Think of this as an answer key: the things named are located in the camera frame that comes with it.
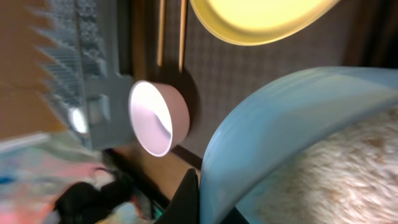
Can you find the pink bowl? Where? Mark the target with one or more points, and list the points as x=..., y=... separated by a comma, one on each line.
x=159, y=116

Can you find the rice food scraps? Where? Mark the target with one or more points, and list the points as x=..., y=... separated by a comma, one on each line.
x=349, y=177

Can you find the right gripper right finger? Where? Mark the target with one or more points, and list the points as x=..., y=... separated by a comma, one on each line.
x=234, y=217

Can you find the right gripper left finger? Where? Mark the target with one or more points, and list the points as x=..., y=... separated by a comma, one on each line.
x=184, y=206

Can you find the yellow plate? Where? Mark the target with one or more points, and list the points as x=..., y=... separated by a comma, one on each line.
x=258, y=22

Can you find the grey dish rack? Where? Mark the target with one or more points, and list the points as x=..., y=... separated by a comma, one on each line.
x=90, y=68

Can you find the light blue bowl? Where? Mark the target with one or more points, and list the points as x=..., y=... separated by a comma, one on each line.
x=282, y=119

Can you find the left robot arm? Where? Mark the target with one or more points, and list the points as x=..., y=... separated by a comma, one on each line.
x=83, y=203

